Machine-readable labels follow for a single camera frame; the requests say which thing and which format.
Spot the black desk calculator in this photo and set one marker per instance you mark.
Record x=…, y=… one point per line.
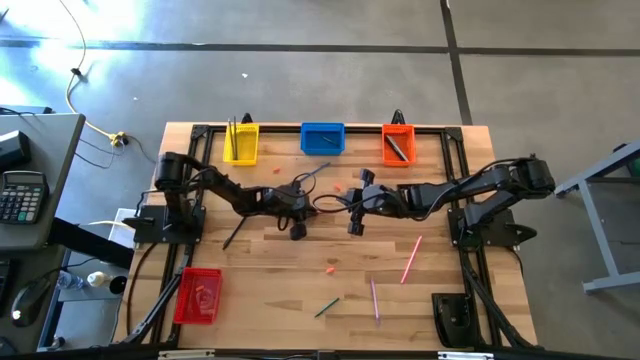
x=22, y=197

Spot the black diagonal strut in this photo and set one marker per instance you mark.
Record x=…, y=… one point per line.
x=152, y=310

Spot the black computer mouse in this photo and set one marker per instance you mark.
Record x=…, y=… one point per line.
x=30, y=300

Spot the red plastic basket bin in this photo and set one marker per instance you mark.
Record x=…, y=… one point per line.
x=187, y=310

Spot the blue pencil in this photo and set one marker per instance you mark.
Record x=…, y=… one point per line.
x=320, y=169

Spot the black desk beam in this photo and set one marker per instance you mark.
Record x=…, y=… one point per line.
x=90, y=242

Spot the black triangular bracket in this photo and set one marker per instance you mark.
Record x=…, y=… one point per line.
x=398, y=118
x=247, y=120

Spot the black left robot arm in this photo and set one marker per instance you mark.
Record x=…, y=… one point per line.
x=225, y=187

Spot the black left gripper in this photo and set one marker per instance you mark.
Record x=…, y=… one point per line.
x=287, y=205

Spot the black round lid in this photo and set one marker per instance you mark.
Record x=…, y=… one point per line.
x=118, y=284

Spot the black device box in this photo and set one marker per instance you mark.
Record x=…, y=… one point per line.
x=12, y=150

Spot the clear plastic water bottle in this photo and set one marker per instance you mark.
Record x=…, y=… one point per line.
x=70, y=281

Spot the silver metal bracket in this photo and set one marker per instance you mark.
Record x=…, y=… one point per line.
x=185, y=355
x=465, y=356

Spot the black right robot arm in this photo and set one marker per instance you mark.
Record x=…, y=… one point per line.
x=450, y=192

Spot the yellow plastic basket bin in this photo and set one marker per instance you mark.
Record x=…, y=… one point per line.
x=247, y=150

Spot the blue plastic basket bin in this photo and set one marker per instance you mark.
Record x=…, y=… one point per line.
x=312, y=145

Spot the dark teal pen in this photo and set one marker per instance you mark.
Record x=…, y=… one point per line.
x=394, y=149

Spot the black plastic cradle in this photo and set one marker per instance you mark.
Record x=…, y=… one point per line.
x=452, y=325

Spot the orange plastic basket bin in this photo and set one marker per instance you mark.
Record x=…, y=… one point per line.
x=387, y=155

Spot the grey desk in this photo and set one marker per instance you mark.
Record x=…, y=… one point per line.
x=60, y=150

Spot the purple translucent pen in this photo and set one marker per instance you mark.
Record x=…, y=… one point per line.
x=375, y=302

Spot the grey metal table frame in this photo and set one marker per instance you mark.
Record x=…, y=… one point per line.
x=600, y=230

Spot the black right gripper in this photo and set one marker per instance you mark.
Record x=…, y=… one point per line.
x=380, y=200

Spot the small white bottle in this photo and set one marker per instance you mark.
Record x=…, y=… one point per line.
x=97, y=278

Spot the pink pen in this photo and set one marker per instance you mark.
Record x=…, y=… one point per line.
x=411, y=260

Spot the black keyboard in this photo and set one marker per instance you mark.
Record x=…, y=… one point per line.
x=4, y=285

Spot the green Madisi crayon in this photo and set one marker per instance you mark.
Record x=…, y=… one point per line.
x=327, y=307

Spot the black aluminium table frame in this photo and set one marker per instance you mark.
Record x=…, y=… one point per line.
x=280, y=129

